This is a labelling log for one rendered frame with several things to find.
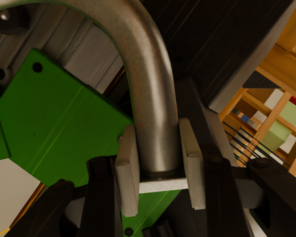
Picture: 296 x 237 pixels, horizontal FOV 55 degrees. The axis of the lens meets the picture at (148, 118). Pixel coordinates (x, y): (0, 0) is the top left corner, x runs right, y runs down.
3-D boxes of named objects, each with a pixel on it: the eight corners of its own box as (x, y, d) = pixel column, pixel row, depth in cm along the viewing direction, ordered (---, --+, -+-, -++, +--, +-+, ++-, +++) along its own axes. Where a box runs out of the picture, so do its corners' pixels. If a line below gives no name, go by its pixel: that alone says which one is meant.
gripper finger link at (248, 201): (208, 185, 12) (281, 177, 12) (194, 144, 17) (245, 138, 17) (211, 216, 12) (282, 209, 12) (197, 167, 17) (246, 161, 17)
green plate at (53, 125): (16, 122, 39) (140, 213, 39) (-25, 135, 31) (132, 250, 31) (61, 52, 37) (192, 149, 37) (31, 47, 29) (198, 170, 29)
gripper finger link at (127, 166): (137, 217, 14) (123, 218, 14) (141, 161, 21) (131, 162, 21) (128, 162, 14) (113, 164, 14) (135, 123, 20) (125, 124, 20)
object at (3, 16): (15, 14, 28) (9, 11, 27) (9, 24, 29) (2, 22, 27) (5, 6, 28) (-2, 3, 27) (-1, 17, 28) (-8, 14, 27)
